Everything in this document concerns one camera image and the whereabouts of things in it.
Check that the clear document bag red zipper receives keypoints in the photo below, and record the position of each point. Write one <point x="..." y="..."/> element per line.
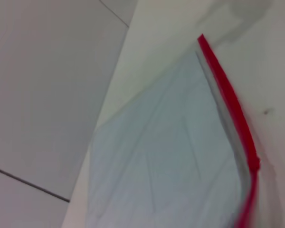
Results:
<point x="168" y="154"/>

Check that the light blue paper sheet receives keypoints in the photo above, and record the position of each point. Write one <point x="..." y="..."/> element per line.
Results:
<point x="161" y="161"/>

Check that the red zipper slider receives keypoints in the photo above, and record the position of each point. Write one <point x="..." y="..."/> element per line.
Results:
<point x="256" y="164"/>

